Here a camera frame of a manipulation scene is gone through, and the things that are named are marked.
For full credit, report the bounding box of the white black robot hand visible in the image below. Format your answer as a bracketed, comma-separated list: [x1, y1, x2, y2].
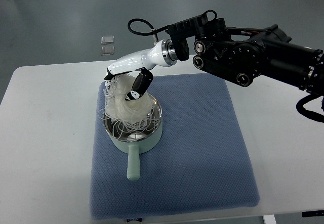
[104, 39, 178, 101]

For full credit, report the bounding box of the white vermicelli noodle bundle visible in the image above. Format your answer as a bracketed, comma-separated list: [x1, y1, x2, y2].
[101, 74, 161, 142]

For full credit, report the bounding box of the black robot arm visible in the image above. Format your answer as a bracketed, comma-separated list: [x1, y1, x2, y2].
[162, 13, 323, 122]

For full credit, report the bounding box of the mint green steel pot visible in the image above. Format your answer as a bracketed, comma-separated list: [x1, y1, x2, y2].
[104, 94, 163, 181]

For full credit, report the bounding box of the blue textured mat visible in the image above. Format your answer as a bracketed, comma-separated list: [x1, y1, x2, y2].
[90, 73, 260, 220]

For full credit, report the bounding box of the black control panel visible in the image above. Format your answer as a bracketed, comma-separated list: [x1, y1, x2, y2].
[301, 210, 324, 218]

